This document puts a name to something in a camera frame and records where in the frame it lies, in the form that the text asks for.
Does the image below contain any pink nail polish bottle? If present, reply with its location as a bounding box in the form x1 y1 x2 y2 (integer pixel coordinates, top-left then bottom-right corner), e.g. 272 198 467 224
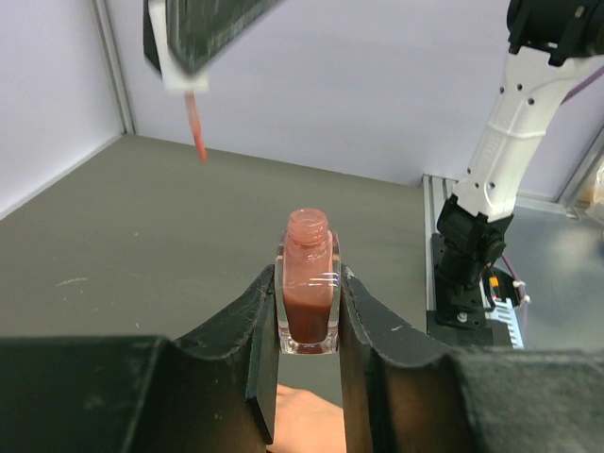
275 208 342 355

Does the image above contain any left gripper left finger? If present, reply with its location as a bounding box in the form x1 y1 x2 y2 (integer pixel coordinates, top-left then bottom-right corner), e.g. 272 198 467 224
1 267 278 452

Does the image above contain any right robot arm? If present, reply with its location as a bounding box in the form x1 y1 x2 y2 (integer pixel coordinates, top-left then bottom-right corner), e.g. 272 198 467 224
143 1 603 328

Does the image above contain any mannequin hand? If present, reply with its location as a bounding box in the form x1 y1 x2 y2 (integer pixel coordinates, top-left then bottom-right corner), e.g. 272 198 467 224
267 384 346 453

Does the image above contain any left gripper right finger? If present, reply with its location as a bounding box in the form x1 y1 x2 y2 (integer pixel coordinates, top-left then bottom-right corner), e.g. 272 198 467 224
339 268 603 452

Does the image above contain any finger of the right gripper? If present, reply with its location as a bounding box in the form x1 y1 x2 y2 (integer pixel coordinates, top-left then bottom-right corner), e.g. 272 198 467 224
166 0 279 76

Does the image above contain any white nail polish cap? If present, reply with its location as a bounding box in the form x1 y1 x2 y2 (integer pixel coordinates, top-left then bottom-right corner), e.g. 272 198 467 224
148 1 208 163

